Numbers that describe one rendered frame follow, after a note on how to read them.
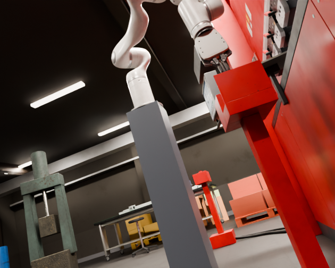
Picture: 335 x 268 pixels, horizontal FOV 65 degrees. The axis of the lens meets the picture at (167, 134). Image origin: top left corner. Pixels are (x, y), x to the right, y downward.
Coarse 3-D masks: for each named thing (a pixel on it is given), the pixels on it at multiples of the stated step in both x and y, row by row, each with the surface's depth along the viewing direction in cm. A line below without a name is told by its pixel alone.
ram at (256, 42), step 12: (240, 0) 195; (252, 0) 164; (264, 0) 140; (240, 12) 213; (252, 12) 176; (240, 24) 234; (252, 24) 190; (252, 36) 206; (252, 48) 225; (264, 60) 198
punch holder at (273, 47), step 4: (268, 32) 158; (268, 40) 164; (272, 40) 156; (268, 44) 168; (272, 44) 158; (276, 44) 155; (272, 48) 162; (276, 48) 154; (280, 48) 154; (284, 48) 153; (272, 52) 165; (276, 52) 156; (280, 52) 154; (272, 56) 169
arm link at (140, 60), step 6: (132, 48) 153; (138, 48) 155; (132, 54) 151; (138, 54) 152; (144, 54) 154; (132, 60) 151; (138, 60) 153; (144, 60) 153; (132, 66) 155; (138, 66) 153; (144, 66) 151; (132, 72) 147; (138, 72) 147; (144, 72) 150; (132, 78) 146
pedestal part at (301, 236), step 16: (256, 128) 87; (256, 144) 86; (272, 144) 85; (256, 160) 89; (272, 160) 84; (272, 176) 82; (272, 192) 83; (288, 192) 80; (288, 208) 79; (288, 224) 78; (304, 224) 77; (304, 240) 76; (304, 256) 75; (320, 256) 75
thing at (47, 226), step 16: (32, 160) 578; (48, 176) 565; (32, 192) 556; (64, 192) 574; (32, 208) 550; (48, 208) 558; (64, 208) 549; (32, 224) 537; (48, 224) 536; (64, 224) 539; (32, 240) 527; (64, 240) 529; (32, 256) 518; (48, 256) 505; (64, 256) 506
